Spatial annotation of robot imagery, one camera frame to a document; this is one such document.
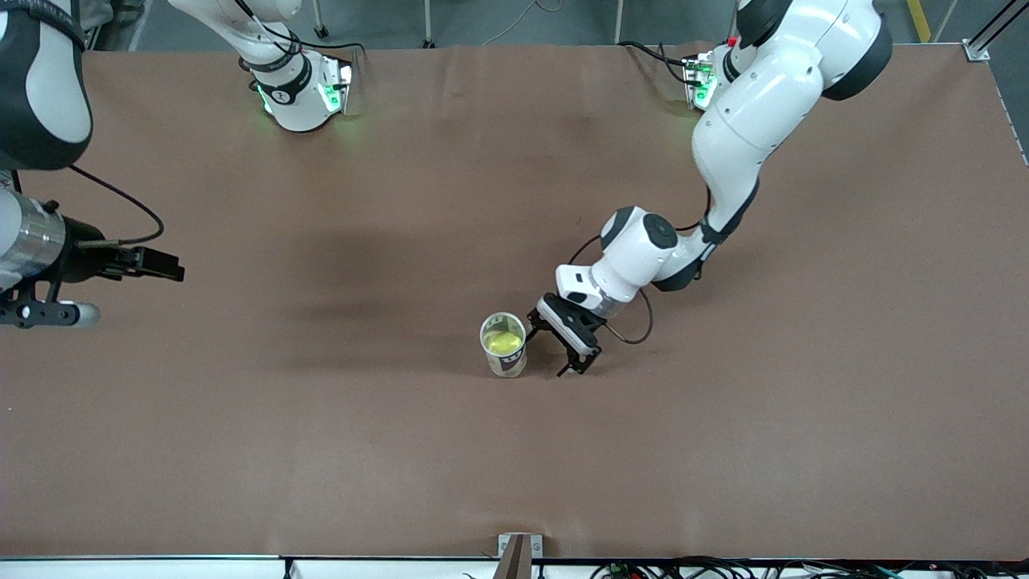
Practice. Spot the brown table cover sheet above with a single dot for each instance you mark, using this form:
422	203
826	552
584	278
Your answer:
514	450

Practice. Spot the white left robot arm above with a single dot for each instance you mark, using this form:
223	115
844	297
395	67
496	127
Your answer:
756	121

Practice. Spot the grey metal table bracket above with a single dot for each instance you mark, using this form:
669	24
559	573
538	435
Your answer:
518	555

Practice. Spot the white table edge rail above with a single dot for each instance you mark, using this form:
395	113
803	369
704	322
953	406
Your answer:
161	569

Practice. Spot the grey arm base connector bracket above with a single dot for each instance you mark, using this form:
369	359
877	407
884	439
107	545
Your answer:
698	80
338	88

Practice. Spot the white blue tennis ball can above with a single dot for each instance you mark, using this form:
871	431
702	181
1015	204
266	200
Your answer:
508	366

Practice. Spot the yellow tennis ball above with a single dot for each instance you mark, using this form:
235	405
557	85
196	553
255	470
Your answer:
504	343

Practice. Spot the white metal stand leg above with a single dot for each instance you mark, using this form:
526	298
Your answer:
319	20
428	22
618	20

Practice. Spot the aluminium frame profile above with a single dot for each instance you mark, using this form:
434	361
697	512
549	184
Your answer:
997	24

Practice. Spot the grey cloth bundle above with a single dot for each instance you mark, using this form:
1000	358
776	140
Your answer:
98	12

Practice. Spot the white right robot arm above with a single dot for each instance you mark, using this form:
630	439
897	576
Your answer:
297	104

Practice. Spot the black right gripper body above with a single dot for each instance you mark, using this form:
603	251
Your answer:
83	251

